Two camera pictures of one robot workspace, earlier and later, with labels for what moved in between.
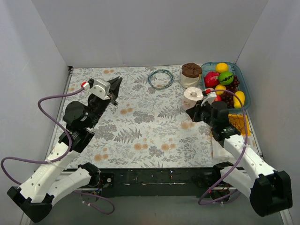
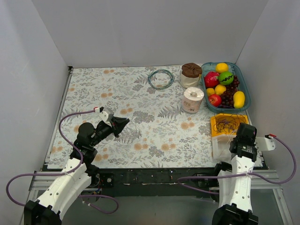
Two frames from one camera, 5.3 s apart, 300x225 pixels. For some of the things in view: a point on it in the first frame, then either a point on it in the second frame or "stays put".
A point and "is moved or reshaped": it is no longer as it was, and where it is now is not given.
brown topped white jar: [190, 75] stays put
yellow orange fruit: [221, 67] stays put
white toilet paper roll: [191, 95] stays put
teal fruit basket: [234, 68] stays put
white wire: [151, 96] is moved or reshaped
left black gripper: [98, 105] to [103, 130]
